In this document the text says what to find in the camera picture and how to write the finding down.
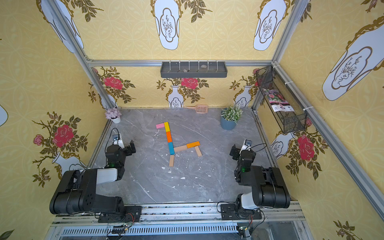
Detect natural wooden block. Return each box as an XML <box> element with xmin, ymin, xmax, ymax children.
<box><xmin>169</xmin><ymin>155</ymin><xmax>175</xmax><ymax>167</ymax></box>
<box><xmin>174</xmin><ymin>145</ymin><xmax>188</xmax><ymax>153</ymax></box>
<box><xmin>195</xmin><ymin>146</ymin><xmax>203</xmax><ymax>157</ymax></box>

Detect orange wooden block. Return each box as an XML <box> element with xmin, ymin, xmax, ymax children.
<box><xmin>187</xmin><ymin>141</ymin><xmax>200</xmax><ymax>149</ymax></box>

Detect pink wooden block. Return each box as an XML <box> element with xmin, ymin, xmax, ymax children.
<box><xmin>156</xmin><ymin>123</ymin><xmax>165</xmax><ymax>129</ymax></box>

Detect teal wooden block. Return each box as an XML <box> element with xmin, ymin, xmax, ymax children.
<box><xmin>168</xmin><ymin>142</ymin><xmax>175</xmax><ymax>155</ymax></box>

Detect red-orange wooden block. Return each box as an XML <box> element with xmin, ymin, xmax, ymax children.
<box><xmin>166</xmin><ymin>132</ymin><xmax>172</xmax><ymax>143</ymax></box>

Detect yellow wooden block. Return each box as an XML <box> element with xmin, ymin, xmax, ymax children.
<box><xmin>164</xmin><ymin>122</ymin><xmax>171</xmax><ymax>132</ymax></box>

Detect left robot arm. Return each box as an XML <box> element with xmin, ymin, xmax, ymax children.
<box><xmin>50</xmin><ymin>141</ymin><xmax>136</xmax><ymax>216</ymax></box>

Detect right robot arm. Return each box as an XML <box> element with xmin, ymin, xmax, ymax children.
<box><xmin>230</xmin><ymin>145</ymin><xmax>291</xmax><ymax>211</ymax></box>

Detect blue plant pot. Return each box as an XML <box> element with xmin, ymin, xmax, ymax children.
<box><xmin>220</xmin><ymin>117</ymin><xmax>237</xmax><ymax>130</ymax></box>

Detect small pink flower pot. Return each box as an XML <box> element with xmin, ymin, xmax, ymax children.
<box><xmin>105</xmin><ymin>108</ymin><xmax>122</xmax><ymax>124</ymax></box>

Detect green artificial plant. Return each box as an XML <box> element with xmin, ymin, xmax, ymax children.
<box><xmin>221</xmin><ymin>105</ymin><xmax>243</xmax><ymax>123</ymax></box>

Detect printed packet in basket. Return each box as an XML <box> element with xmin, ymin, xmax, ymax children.
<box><xmin>263</xmin><ymin>89</ymin><xmax>294</xmax><ymax>112</ymax></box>

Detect pink plastic scoop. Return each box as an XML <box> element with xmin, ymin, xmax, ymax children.
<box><xmin>185</xmin><ymin>105</ymin><xmax>209</xmax><ymax>114</ymax></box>

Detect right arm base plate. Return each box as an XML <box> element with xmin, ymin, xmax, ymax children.
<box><xmin>219</xmin><ymin>203</ymin><xmax>263</xmax><ymax>221</ymax></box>

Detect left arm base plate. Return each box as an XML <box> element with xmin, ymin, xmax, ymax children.
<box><xmin>98</xmin><ymin>205</ymin><xmax>142</xmax><ymax>223</ymax></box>

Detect black wire basket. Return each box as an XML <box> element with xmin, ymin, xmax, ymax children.
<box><xmin>255</xmin><ymin>67</ymin><xmax>307</xmax><ymax>134</ymax></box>

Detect aluminium front rail frame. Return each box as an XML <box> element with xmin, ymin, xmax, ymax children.
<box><xmin>45</xmin><ymin>201</ymin><xmax>314</xmax><ymax>240</ymax></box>

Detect grey wall shelf tray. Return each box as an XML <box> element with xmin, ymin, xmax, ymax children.
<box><xmin>160</xmin><ymin>61</ymin><xmax>228</xmax><ymax>79</ymax></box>

